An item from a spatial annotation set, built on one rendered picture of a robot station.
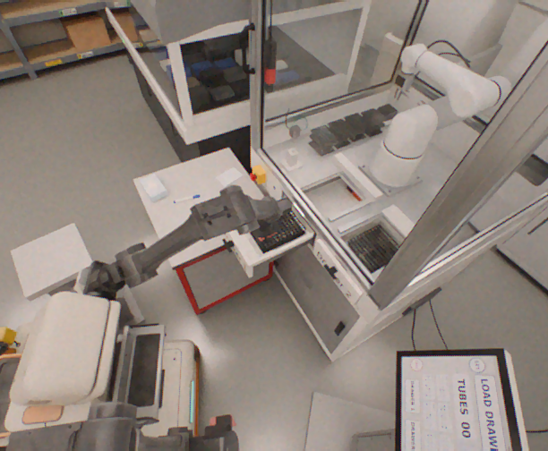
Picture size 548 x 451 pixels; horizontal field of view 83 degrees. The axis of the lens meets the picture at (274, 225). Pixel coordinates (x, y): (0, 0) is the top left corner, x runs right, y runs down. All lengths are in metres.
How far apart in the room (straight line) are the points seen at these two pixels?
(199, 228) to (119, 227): 2.07
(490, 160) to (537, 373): 2.12
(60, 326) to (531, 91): 0.95
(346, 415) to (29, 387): 1.63
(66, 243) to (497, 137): 1.65
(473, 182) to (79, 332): 0.87
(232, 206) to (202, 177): 1.14
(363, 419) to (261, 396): 0.57
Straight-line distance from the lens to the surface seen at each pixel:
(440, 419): 1.09
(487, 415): 1.06
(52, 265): 1.71
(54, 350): 0.78
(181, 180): 1.81
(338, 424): 2.05
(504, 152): 0.70
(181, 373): 1.82
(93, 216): 2.86
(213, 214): 0.65
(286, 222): 1.45
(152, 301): 2.30
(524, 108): 0.67
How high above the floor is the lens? 2.03
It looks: 54 degrees down
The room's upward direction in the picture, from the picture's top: 5 degrees clockwise
